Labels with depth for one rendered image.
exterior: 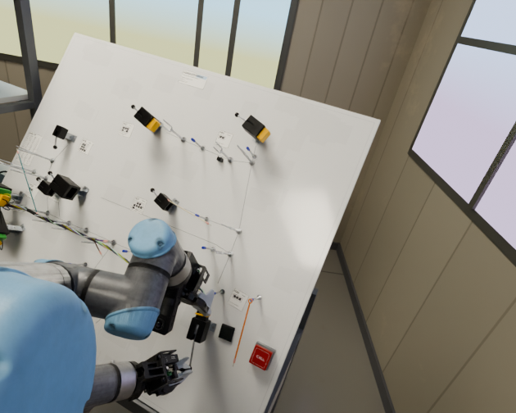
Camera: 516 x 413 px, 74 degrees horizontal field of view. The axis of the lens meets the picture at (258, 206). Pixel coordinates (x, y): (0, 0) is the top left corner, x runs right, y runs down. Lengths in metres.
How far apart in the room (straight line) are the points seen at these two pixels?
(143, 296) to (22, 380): 0.40
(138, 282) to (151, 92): 0.84
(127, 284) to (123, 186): 0.67
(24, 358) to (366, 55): 2.77
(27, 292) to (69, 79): 1.35
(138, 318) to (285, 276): 0.52
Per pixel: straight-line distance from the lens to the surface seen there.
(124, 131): 1.30
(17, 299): 0.22
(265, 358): 1.00
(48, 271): 0.57
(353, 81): 2.86
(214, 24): 2.73
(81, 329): 0.26
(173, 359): 0.93
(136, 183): 1.21
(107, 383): 0.82
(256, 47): 2.72
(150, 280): 0.60
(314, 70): 2.79
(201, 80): 1.24
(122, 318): 0.59
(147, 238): 0.61
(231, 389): 1.09
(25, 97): 1.65
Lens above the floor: 1.92
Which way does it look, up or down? 30 degrees down
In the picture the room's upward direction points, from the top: 12 degrees clockwise
